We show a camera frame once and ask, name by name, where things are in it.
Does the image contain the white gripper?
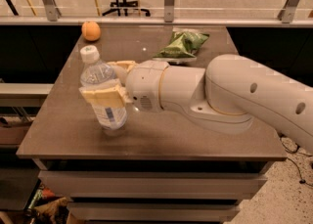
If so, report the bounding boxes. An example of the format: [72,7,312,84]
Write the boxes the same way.
[79,61,169,112]

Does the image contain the clear plastic water bottle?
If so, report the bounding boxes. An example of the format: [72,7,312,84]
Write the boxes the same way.
[80,45,127,130]

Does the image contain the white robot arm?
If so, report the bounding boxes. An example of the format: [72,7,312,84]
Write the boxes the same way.
[80,54,313,153]

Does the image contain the orange fruit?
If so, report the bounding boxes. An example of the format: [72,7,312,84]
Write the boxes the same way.
[81,22,101,41]

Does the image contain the green chip bag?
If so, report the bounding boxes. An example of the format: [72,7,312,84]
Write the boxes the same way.
[153,29,209,64]

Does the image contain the grey drawer cabinet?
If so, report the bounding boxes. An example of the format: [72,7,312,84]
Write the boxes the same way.
[31,158,274,224]

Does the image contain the clutter under table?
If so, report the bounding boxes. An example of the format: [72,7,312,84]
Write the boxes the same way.
[0,185,71,224]

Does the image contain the right metal railing bracket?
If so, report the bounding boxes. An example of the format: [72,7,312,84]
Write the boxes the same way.
[278,0,300,23]

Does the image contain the black power cable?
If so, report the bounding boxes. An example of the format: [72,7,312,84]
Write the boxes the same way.
[279,134,313,188]

